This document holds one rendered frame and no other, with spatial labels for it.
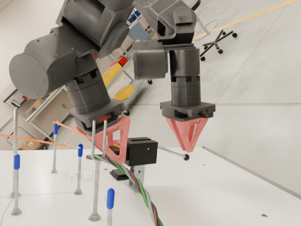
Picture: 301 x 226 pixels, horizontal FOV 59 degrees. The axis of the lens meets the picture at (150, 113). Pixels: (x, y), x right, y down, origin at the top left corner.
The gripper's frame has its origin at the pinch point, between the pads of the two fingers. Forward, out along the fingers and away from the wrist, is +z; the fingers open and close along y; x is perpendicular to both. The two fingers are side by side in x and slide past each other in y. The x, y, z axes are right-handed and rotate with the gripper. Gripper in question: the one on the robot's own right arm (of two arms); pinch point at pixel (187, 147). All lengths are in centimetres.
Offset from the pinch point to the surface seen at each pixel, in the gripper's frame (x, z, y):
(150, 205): -21.9, -6.6, 23.5
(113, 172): -14.1, 3.9, -6.3
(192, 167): 5.1, 7.9, -5.3
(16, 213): -32.2, 1.3, 2.7
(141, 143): -11.5, -4.1, 2.2
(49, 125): 80, 171, -780
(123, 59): 156, -11, -374
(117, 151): -16.1, -3.7, 2.0
